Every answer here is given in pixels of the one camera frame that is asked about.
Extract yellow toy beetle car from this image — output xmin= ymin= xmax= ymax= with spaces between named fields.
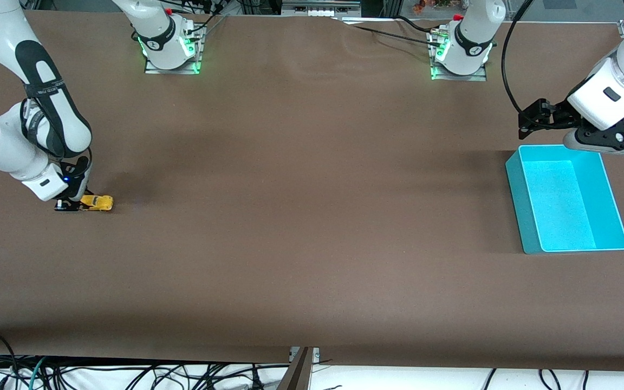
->
xmin=81 ymin=194 xmax=114 ymax=212

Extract turquoise plastic bin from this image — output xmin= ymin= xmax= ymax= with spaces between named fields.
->
xmin=505 ymin=144 xmax=624 ymax=255

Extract white power strip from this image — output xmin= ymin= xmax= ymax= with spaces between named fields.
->
xmin=282 ymin=0 xmax=361 ymax=18

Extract dark table leg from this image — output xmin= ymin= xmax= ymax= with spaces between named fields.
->
xmin=276 ymin=348 xmax=313 ymax=390

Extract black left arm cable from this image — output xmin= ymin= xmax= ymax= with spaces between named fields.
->
xmin=500 ymin=0 xmax=535 ymax=114

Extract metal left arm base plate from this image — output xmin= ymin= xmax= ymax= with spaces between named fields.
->
xmin=430 ymin=30 xmax=488 ymax=82

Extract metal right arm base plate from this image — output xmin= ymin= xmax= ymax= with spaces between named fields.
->
xmin=144 ymin=24 xmax=205 ymax=75

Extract short black table cable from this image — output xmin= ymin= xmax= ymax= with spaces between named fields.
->
xmin=396 ymin=15 xmax=444 ymax=35

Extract teal floor cable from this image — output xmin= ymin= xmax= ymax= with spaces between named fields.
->
xmin=29 ymin=356 xmax=48 ymax=390

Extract long black table cable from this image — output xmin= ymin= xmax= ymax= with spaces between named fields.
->
xmin=339 ymin=18 xmax=444 ymax=48

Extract tangled black floor cables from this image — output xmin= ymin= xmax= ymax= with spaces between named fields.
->
xmin=47 ymin=362 xmax=291 ymax=390

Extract silver table edge bracket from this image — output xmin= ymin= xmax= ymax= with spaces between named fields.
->
xmin=289 ymin=347 xmax=321 ymax=363

